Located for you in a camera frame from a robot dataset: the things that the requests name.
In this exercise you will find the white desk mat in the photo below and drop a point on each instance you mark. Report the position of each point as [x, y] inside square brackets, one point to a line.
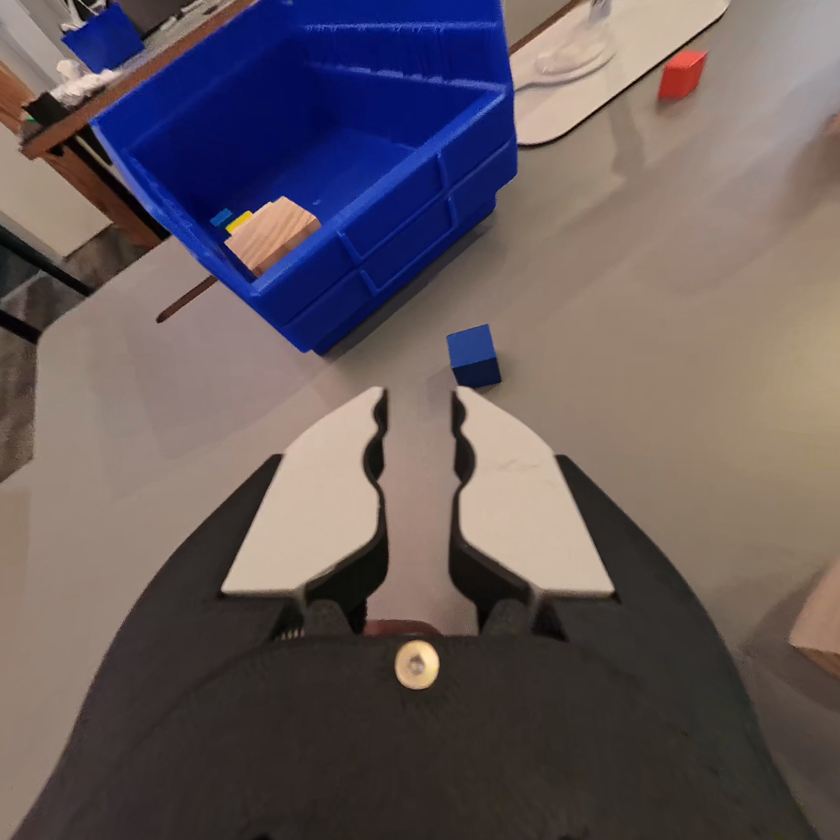
[646, 23]

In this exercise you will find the white crumpled paper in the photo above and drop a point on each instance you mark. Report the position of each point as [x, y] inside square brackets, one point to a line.
[82, 82]

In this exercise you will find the small yellow block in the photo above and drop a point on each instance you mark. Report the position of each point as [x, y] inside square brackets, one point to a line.
[237, 223]

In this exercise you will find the small blue plastic bin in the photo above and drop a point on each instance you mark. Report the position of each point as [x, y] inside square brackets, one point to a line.
[105, 39]

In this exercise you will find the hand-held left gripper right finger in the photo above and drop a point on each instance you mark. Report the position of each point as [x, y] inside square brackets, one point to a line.
[525, 518]

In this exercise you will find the large blue plastic bin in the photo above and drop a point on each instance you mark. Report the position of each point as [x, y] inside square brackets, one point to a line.
[394, 197]

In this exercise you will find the black metal frame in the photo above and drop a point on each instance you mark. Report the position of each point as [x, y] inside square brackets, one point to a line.
[39, 262]

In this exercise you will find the brown wooden desk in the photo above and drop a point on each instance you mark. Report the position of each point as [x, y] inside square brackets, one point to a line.
[92, 184]

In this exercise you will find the clear plastic stand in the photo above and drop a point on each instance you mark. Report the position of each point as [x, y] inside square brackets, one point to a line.
[577, 46]

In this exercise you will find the small red wooden cube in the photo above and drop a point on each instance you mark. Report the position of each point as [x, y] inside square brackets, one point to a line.
[682, 75]

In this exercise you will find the small blue block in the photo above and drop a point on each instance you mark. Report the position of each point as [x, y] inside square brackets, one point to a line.
[222, 218]

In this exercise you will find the small blue wooden cube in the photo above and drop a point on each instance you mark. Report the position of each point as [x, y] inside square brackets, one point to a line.
[474, 358]

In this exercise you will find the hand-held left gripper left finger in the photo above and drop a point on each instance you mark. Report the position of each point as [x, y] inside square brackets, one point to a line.
[315, 505]

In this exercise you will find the large natural wooden cube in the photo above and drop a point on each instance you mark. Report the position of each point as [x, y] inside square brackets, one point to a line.
[272, 233]
[820, 623]

